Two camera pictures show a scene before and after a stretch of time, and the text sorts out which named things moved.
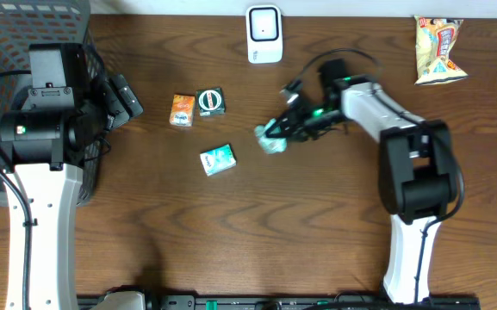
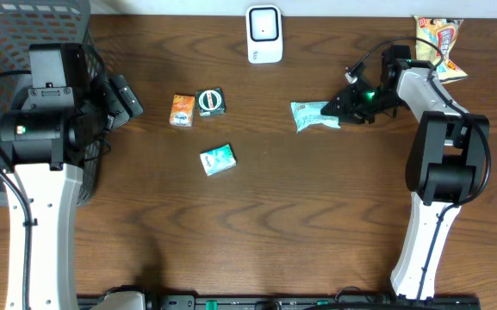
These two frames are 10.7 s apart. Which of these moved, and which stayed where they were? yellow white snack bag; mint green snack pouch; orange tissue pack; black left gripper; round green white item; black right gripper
Moved: black right gripper; mint green snack pouch
Stayed: round green white item; yellow white snack bag; black left gripper; orange tissue pack
